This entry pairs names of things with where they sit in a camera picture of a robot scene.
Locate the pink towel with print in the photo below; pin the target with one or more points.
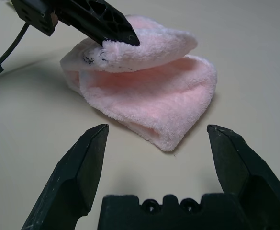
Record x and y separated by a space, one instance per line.
159 100

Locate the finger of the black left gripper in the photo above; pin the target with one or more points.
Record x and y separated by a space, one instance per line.
115 21

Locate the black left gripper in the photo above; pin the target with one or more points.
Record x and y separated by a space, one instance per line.
39 14

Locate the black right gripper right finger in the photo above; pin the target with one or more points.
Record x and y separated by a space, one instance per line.
247 177

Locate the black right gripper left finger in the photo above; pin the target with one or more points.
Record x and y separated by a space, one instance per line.
72 179

